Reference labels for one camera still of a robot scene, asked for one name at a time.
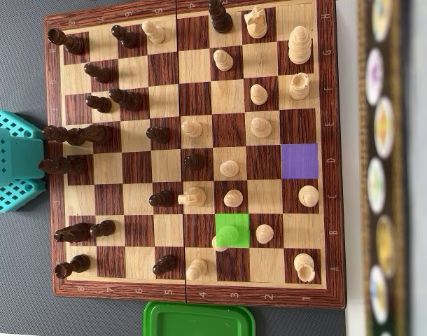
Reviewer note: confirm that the green plastic tray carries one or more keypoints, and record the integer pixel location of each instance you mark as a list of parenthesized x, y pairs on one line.
[(199, 322)]

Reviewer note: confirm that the light wooden knight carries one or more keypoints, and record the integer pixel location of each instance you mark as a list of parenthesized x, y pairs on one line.
[(255, 22), (192, 196)]

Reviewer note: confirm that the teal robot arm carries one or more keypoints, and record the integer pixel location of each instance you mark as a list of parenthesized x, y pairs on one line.
[(21, 157)]

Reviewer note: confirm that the dark ornate medallion box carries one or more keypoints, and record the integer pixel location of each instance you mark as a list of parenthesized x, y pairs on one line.
[(381, 126)]

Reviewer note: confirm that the dark wooden rook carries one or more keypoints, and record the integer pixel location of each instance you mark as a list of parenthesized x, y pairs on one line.
[(73, 266), (68, 41)]

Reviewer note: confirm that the wooden folding chess board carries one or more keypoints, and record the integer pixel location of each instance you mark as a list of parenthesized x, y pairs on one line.
[(136, 231)]

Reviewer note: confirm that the light wooden rook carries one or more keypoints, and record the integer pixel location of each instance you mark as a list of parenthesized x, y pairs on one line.
[(305, 267), (299, 85)]

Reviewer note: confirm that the dark wooden queen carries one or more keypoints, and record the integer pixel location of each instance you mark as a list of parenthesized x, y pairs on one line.
[(63, 165)]

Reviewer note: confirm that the light wooden queen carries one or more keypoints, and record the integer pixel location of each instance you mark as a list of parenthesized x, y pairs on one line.
[(223, 243)]

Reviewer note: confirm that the dark wooden king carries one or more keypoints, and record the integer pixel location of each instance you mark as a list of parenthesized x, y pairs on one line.
[(59, 134)]

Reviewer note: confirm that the light wooden pawn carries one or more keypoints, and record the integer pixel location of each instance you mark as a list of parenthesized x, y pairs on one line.
[(192, 128), (258, 94), (233, 198), (223, 59), (196, 269), (154, 31), (228, 168), (265, 234)]

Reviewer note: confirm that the dark wooden pawn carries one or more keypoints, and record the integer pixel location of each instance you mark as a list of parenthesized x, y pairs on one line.
[(161, 199), (98, 103), (124, 35), (194, 162), (158, 134), (164, 265), (102, 229), (98, 73)]

